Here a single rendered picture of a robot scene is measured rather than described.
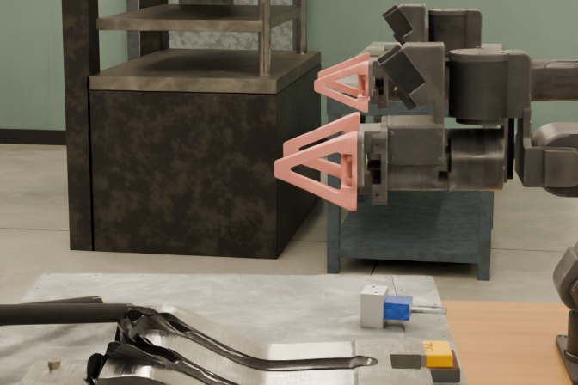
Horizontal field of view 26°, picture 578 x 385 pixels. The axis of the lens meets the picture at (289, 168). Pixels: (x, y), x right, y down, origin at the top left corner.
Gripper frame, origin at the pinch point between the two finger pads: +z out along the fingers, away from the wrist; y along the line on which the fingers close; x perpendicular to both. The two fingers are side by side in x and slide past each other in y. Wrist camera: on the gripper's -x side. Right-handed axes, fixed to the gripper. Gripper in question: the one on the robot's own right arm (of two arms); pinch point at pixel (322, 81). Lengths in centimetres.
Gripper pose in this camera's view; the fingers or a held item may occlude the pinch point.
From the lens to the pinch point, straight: 174.6
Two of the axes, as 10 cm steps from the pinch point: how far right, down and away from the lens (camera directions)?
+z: -10.0, 0.0, 0.8
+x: 0.1, 9.8, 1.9
